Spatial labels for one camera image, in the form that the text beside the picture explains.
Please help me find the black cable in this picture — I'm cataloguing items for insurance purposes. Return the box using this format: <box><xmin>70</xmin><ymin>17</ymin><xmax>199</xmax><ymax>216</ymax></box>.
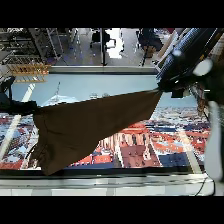
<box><xmin>194</xmin><ymin>171</ymin><xmax>209</xmax><ymax>197</ymax></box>

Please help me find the silver frame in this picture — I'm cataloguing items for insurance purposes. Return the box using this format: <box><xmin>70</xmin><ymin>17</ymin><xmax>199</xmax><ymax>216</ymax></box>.
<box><xmin>0</xmin><ymin>172</ymin><xmax>224</xmax><ymax>197</ymax></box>

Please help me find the brown garment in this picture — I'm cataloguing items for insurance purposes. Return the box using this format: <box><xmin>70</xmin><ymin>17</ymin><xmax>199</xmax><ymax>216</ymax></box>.
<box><xmin>31</xmin><ymin>88</ymin><xmax>164</xmax><ymax>177</ymax></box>

